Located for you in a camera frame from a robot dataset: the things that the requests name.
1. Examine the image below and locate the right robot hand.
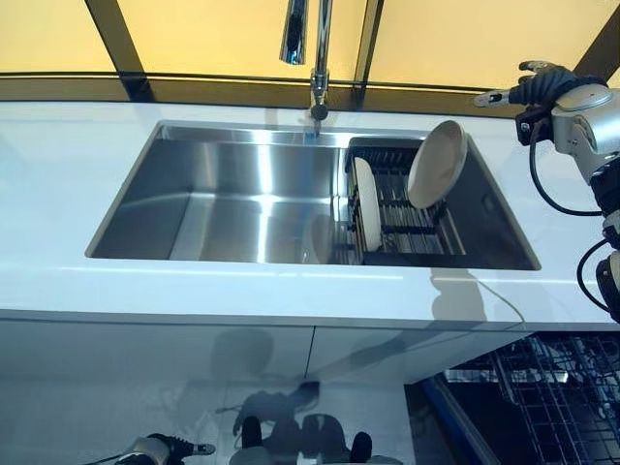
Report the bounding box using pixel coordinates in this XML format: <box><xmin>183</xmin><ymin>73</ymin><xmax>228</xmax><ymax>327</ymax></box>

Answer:
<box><xmin>473</xmin><ymin>59</ymin><xmax>583</xmax><ymax>109</ymax></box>

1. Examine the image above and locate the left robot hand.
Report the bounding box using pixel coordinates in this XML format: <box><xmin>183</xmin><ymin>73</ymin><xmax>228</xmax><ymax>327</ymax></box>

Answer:
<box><xmin>129</xmin><ymin>431</ymin><xmax>217</xmax><ymax>465</ymax></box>

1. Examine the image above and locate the large cream plate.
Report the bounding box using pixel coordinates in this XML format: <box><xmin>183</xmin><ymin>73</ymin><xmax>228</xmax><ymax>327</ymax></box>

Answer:
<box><xmin>406</xmin><ymin>119</ymin><xmax>469</xmax><ymax>211</ymax></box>

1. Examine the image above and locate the small cream plate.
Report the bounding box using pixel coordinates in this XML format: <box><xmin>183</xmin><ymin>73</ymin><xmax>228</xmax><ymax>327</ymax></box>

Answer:
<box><xmin>353</xmin><ymin>156</ymin><xmax>385</xmax><ymax>254</ymax></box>

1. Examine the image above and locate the left robot leg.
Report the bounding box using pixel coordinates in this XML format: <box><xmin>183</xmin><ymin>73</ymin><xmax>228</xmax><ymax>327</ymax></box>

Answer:
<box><xmin>231</xmin><ymin>415</ymin><xmax>273</xmax><ymax>465</ymax></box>

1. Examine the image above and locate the robot leg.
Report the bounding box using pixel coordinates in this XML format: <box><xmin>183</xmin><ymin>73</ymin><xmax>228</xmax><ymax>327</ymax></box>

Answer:
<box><xmin>348</xmin><ymin>430</ymin><xmax>375</xmax><ymax>465</ymax></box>
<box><xmin>231</xmin><ymin>415</ymin><xmax>273</xmax><ymax>465</ymax></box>

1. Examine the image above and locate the right robot leg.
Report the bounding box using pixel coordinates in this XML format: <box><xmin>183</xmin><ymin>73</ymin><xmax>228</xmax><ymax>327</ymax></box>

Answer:
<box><xmin>348</xmin><ymin>430</ymin><xmax>375</xmax><ymax>465</ymax></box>

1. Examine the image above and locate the black dish drying rack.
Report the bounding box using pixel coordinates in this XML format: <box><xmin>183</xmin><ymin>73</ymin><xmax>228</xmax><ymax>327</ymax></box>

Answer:
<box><xmin>345</xmin><ymin>136</ymin><xmax>469</xmax><ymax>267</ymax></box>

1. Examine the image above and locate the chrome gooseneck kitchen faucet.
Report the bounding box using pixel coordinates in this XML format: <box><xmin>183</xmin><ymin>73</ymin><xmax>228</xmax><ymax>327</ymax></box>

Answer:
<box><xmin>277</xmin><ymin>0</ymin><xmax>336</xmax><ymax>123</ymax></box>

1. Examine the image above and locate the stainless steel sink basin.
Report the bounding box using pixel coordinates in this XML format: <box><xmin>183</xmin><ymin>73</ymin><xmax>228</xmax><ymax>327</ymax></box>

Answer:
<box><xmin>83</xmin><ymin>118</ymin><xmax>543</xmax><ymax>272</ymax></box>

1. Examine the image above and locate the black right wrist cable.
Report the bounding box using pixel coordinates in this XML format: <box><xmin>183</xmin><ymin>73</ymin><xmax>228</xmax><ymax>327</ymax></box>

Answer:
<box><xmin>526</xmin><ymin>124</ymin><xmax>607</xmax><ymax>217</ymax></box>

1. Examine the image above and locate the black right forearm cable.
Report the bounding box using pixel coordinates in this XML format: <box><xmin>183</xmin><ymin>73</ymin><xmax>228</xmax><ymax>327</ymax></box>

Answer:
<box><xmin>574</xmin><ymin>235</ymin><xmax>620</xmax><ymax>317</ymax></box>

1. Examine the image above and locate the dishwasher wire rack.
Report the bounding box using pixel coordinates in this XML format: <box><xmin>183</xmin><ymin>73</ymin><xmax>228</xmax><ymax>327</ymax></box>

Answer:
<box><xmin>487</xmin><ymin>332</ymin><xmax>620</xmax><ymax>465</ymax></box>

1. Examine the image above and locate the dark window frame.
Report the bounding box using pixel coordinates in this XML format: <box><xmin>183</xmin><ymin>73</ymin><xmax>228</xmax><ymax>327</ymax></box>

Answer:
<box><xmin>0</xmin><ymin>0</ymin><xmax>620</xmax><ymax>118</ymax></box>

